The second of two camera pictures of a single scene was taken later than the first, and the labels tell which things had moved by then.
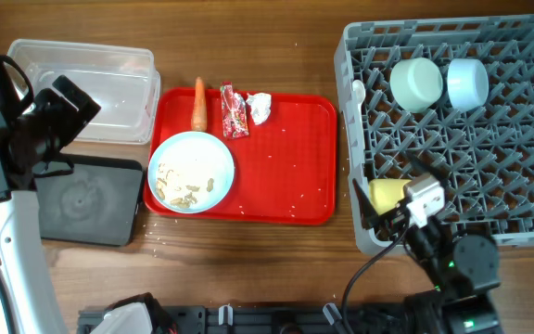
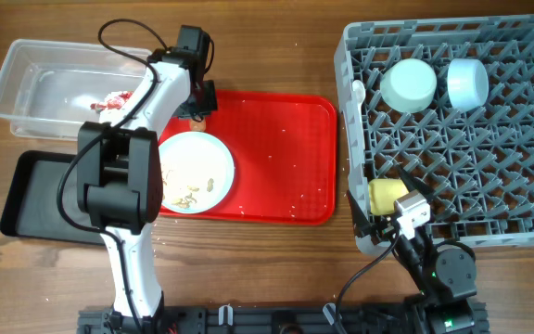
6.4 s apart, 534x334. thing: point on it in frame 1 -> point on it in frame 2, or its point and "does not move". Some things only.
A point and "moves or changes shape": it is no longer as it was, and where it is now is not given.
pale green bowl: x=415 y=83 moves or changes shape
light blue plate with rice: x=190 y=172 does not move
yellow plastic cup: x=386 y=193 does not move
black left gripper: x=72 y=118 -> x=184 y=112
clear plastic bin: x=120 y=80 does not move
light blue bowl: x=467 y=83 does not move
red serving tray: x=285 y=171 does not move
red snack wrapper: x=234 y=112 -> x=114 y=103
